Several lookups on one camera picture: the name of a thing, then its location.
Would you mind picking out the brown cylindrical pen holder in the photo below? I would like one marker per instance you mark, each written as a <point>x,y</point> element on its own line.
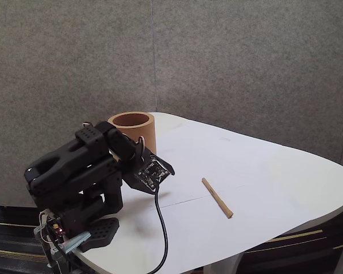
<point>143,131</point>

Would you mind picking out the controller board with red LED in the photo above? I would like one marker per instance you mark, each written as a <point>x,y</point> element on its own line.
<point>55,227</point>

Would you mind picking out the bare camera circuit board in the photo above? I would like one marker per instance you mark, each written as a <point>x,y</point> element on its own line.
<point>153,174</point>

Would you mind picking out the grey felt partition panel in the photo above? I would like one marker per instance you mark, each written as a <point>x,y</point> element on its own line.
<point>60,71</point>
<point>245,71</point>

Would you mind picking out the tan wooden pen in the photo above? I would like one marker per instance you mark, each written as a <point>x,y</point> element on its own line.
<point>217,198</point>

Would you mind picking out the silver metal table clamp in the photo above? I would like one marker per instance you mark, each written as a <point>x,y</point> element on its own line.
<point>74,241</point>

